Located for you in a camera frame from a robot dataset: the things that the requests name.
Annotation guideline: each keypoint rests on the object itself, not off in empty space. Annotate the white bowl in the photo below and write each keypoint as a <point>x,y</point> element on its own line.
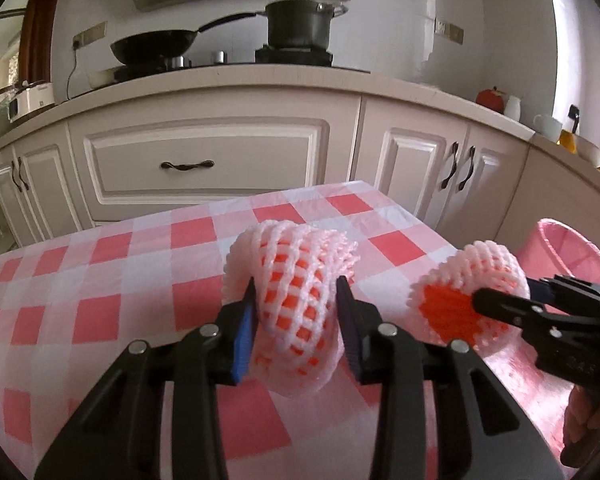
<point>592,152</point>

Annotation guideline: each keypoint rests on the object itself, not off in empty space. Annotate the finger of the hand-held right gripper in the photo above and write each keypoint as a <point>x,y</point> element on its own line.
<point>500,305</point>
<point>580,292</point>

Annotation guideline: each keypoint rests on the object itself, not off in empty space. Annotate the white base cabinets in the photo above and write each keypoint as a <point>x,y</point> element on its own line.
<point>405,160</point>

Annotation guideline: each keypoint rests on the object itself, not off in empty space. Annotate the brown framed glass door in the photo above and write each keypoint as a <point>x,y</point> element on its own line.
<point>37,30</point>

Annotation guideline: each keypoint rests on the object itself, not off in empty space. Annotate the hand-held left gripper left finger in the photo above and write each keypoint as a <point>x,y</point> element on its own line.
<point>245,340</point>

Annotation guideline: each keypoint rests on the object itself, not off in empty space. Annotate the red pumpkin shaped pot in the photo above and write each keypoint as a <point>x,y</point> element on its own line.
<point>490,99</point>

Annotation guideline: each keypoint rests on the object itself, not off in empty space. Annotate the black gas stove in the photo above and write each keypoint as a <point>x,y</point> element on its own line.
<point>290,56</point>

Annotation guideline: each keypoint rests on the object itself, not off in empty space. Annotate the beige stone countertop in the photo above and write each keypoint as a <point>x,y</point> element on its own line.
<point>280,80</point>

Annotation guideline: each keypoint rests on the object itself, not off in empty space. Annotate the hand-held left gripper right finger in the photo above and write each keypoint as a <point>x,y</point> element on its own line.
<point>349,332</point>

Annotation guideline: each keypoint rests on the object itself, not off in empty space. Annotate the black stock pot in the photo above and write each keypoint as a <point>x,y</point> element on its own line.
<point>297,27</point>

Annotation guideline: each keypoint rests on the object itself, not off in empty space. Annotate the bin with pink plastic bag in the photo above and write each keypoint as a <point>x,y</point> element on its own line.
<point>565,255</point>

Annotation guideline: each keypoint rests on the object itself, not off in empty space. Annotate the black frying pan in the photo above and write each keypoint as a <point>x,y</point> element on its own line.
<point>152,45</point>

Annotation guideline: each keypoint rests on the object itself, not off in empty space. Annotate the white rice cooker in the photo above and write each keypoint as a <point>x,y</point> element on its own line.
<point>30,100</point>

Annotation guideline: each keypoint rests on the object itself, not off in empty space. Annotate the oil bottle with black cap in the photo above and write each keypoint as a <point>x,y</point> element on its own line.
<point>569,140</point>

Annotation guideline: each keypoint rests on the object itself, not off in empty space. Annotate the person's right hand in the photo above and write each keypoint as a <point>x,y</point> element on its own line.
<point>580,420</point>

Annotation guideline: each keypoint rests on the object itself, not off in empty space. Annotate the pale pink foam fruit net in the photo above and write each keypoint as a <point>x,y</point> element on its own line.
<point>290,280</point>

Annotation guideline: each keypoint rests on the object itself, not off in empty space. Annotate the pink checkered tablecloth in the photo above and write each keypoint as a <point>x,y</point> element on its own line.
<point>105,270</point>

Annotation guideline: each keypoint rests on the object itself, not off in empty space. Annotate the white pitcher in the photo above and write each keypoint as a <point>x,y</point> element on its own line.
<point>512,109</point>

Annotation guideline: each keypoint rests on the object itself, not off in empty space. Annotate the pink foam net orange inside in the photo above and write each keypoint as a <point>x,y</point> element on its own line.
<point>445,305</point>

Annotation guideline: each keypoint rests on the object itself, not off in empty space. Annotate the grey wall outlet strip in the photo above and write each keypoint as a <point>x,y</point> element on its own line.
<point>92,34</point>

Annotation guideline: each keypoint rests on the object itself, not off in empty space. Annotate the grey double wall outlet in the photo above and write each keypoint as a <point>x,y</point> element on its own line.
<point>449,31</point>

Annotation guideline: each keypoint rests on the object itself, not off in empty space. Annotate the white mug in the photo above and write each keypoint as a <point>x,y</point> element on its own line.
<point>547,127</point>

